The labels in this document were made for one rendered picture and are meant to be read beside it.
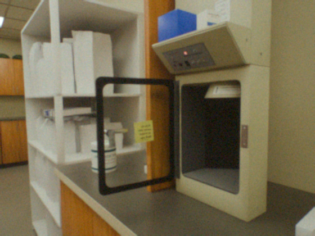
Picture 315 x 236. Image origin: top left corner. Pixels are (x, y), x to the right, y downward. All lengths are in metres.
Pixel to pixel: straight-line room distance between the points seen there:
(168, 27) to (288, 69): 0.57
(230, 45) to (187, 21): 0.21
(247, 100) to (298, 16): 0.55
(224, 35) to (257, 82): 0.18
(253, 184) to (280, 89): 0.51
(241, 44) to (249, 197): 0.45
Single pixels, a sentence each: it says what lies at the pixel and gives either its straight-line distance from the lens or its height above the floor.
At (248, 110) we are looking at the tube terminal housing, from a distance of 0.73.
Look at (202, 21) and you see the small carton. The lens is 0.76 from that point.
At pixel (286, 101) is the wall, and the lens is 1.15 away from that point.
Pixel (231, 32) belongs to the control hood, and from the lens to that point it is 0.67.
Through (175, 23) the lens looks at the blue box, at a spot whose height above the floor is 1.55.
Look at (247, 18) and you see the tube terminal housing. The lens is 0.77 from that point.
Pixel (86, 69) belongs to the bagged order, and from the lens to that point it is 1.79.
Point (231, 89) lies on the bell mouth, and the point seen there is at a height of 1.34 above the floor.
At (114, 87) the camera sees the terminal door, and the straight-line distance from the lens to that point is 0.80.
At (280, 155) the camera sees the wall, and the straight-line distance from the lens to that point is 1.19.
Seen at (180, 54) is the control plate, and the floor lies 1.46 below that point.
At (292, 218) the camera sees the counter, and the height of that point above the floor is 0.94.
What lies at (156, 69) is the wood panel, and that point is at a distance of 0.94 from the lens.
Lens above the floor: 1.31
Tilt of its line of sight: 5 degrees down
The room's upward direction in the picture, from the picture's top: 1 degrees counter-clockwise
